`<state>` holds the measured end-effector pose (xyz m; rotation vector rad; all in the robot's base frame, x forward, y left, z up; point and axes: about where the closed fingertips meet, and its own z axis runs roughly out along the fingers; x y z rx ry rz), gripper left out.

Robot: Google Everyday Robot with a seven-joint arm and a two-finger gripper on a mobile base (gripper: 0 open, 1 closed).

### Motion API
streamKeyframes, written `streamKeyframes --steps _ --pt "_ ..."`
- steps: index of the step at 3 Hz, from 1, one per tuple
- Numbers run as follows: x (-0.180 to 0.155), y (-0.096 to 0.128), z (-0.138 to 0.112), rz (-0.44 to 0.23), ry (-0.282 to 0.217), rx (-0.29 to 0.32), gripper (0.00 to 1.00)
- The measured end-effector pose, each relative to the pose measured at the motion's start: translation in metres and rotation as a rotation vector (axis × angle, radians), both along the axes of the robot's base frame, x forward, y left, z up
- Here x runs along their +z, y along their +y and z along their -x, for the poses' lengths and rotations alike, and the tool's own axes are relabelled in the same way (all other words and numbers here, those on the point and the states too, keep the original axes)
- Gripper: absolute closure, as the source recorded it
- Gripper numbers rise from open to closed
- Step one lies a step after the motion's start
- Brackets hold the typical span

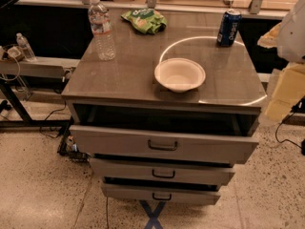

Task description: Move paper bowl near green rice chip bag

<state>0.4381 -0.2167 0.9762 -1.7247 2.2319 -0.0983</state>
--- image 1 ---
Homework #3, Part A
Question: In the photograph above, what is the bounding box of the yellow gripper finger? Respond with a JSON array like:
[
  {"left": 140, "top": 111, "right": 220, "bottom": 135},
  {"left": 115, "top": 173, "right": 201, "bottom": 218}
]
[{"left": 265, "top": 62, "right": 305, "bottom": 122}]

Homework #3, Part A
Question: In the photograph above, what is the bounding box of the white paper bowl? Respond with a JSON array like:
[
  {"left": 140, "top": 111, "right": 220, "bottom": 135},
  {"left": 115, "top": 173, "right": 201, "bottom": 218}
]
[{"left": 154, "top": 58, "right": 206, "bottom": 93}]

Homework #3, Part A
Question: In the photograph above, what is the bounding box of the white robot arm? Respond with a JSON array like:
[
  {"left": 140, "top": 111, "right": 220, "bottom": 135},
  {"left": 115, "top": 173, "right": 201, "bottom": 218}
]
[{"left": 265, "top": 0, "right": 305, "bottom": 122}]

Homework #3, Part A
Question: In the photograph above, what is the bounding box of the green rice chip bag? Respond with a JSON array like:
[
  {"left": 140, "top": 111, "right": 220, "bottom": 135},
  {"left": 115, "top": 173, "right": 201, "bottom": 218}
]
[{"left": 121, "top": 9, "right": 167, "bottom": 34}]

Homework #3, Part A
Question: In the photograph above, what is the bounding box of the blue pepsi can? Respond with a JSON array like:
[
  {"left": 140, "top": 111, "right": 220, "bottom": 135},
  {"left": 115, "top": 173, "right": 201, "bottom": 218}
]
[{"left": 216, "top": 9, "right": 242, "bottom": 47}]

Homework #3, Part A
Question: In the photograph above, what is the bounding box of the grey drawer cabinet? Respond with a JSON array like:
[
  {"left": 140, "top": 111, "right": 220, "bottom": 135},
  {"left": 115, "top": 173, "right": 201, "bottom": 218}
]
[{"left": 63, "top": 10, "right": 266, "bottom": 205}]

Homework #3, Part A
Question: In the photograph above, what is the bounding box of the middle grey drawer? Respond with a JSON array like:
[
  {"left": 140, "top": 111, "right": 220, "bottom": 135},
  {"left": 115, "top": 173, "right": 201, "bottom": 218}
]
[{"left": 90, "top": 158, "right": 234, "bottom": 186}]

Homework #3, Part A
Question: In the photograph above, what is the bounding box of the grey drawer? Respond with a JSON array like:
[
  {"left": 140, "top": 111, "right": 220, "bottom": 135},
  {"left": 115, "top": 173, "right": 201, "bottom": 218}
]
[
  {"left": 102, "top": 184, "right": 220, "bottom": 205},
  {"left": 70, "top": 125, "right": 258, "bottom": 164},
  {"left": 90, "top": 158, "right": 234, "bottom": 186}
]

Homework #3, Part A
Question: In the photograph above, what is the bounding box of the clear plastic water bottle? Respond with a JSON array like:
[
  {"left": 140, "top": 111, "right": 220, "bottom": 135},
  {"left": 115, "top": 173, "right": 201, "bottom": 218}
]
[{"left": 88, "top": 0, "right": 115, "bottom": 61}]

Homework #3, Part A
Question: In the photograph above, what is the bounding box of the bottom grey drawer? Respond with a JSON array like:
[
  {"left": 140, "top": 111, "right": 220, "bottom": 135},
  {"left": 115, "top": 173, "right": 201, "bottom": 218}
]
[{"left": 102, "top": 184, "right": 220, "bottom": 205}]

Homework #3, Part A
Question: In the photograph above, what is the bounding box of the top grey drawer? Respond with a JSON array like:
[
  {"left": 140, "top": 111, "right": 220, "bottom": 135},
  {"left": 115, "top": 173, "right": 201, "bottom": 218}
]
[{"left": 70, "top": 125, "right": 258, "bottom": 164}]

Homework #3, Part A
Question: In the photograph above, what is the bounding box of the small background water bottle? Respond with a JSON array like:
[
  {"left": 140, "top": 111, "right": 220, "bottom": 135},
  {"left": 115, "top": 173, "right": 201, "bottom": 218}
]
[{"left": 16, "top": 32, "right": 36, "bottom": 62}]

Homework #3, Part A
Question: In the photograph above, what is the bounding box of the black floor cable right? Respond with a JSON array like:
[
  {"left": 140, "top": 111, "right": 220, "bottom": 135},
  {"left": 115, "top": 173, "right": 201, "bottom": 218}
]
[{"left": 274, "top": 100, "right": 305, "bottom": 156}]

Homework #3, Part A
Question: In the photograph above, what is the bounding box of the black floor cable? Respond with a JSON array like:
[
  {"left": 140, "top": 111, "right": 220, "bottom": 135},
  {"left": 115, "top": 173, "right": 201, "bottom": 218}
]
[
  {"left": 274, "top": 100, "right": 305, "bottom": 156},
  {"left": 38, "top": 100, "right": 70, "bottom": 140}
]

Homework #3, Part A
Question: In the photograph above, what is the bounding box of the black floor cable left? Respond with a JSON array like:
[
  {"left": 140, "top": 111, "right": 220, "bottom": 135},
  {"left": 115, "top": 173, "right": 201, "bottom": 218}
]
[{"left": 38, "top": 100, "right": 70, "bottom": 140}]

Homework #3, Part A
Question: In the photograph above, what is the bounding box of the black side table frame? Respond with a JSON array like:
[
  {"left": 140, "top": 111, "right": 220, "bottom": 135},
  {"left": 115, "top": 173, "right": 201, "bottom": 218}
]
[{"left": 0, "top": 55, "right": 80, "bottom": 129}]

